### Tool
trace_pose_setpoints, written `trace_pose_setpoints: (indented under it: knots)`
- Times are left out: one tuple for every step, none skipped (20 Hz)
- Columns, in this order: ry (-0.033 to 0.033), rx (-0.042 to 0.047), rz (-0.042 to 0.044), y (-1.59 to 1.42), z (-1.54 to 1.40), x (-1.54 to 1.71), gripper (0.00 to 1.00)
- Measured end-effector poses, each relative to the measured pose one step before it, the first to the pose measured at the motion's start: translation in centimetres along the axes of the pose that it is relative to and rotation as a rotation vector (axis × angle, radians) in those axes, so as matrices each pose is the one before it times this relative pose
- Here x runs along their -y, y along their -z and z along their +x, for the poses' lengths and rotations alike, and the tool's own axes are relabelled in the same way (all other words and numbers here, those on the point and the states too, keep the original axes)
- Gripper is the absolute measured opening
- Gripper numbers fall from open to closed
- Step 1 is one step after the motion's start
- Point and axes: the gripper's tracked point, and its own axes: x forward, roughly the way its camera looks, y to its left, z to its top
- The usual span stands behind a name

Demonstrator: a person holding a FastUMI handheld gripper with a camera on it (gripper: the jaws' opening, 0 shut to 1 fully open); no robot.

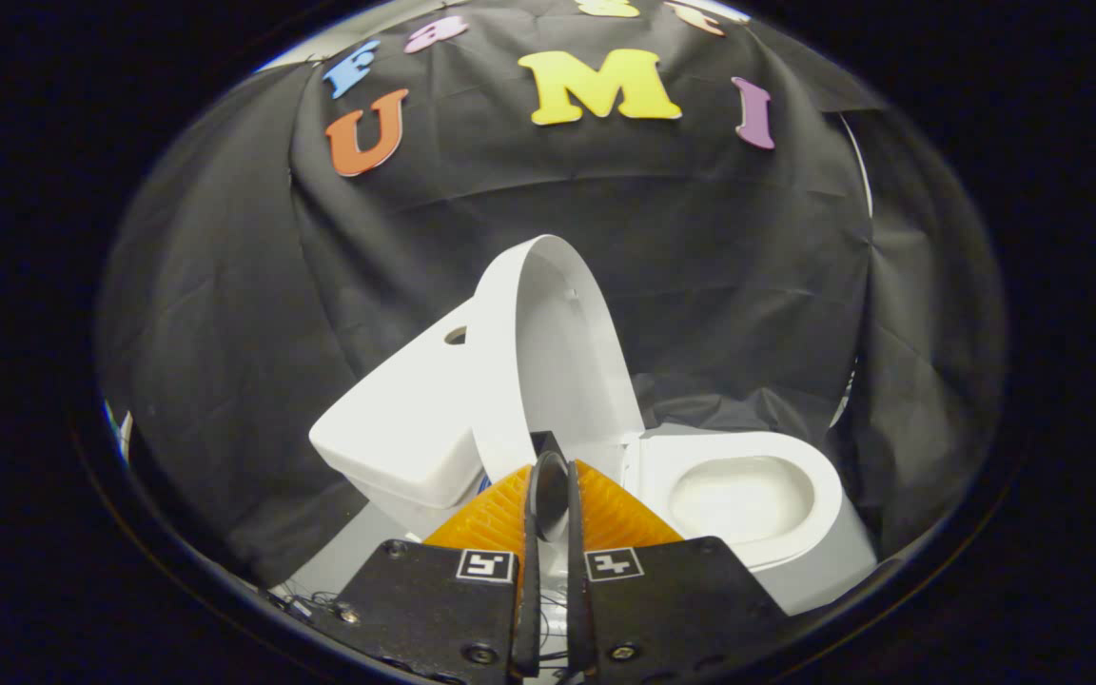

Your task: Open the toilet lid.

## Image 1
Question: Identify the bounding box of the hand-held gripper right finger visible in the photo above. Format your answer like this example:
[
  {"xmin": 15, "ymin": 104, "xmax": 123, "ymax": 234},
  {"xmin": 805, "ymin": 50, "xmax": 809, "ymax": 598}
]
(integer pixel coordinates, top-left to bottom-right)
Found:
[{"xmin": 562, "ymin": 460, "xmax": 792, "ymax": 680}]

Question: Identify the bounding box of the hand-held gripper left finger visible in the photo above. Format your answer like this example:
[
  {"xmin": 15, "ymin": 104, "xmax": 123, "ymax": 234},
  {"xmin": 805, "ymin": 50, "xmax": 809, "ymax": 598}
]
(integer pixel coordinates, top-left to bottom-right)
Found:
[{"xmin": 331, "ymin": 450, "xmax": 570, "ymax": 684}]

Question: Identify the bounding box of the white toilet lid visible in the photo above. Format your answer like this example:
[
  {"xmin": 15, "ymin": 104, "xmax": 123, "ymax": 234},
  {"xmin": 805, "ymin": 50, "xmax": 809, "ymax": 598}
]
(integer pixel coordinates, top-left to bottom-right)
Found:
[{"xmin": 465, "ymin": 234, "xmax": 646, "ymax": 486}]

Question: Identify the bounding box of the white toilet seat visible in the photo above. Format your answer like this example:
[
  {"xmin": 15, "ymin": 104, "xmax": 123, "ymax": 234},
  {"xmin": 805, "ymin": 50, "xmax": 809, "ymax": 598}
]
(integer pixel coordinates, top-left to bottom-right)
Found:
[{"xmin": 624, "ymin": 430, "xmax": 844, "ymax": 570}]

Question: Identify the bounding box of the white toilet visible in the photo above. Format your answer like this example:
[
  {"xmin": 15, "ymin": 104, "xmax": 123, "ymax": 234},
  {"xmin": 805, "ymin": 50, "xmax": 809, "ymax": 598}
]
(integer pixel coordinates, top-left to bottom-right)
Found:
[{"xmin": 308, "ymin": 300, "xmax": 879, "ymax": 617}]

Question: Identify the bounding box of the white toilet tank cover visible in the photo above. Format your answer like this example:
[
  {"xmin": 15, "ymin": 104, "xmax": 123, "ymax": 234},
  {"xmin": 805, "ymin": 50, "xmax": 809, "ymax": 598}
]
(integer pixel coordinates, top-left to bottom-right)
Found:
[{"xmin": 308, "ymin": 300, "xmax": 487, "ymax": 510}]

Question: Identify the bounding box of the black backdrop cloth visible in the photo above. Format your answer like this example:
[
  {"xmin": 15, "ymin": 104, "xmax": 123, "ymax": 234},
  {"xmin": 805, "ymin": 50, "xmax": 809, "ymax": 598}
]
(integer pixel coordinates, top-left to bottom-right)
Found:
[{"xmin": 96, "ymin": 0, "xmax": 1010, "ymax": 586}]

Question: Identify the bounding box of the thin black cable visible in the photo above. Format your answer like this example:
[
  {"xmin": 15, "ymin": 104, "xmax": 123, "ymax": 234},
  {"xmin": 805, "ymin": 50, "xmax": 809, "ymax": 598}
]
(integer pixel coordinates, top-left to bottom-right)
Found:
[{"xmin": 267, "ymin": 588, "xmax": 344, "ymax": 624}]

